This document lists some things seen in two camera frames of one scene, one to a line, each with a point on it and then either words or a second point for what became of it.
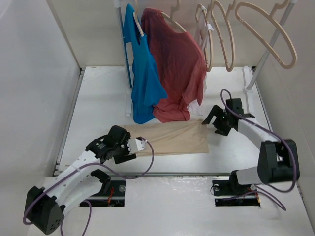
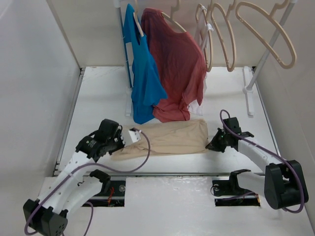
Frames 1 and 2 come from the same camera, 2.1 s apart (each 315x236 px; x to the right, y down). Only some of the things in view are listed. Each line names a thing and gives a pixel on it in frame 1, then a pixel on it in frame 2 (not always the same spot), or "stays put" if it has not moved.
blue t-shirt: [147, 89] stays put
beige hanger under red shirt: [171, 18] stays put
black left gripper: [126, 155] to [122, 144]
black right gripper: [217, 111] to [213, 144]
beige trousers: [186, 137] stays put
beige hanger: [227, 15] stays put
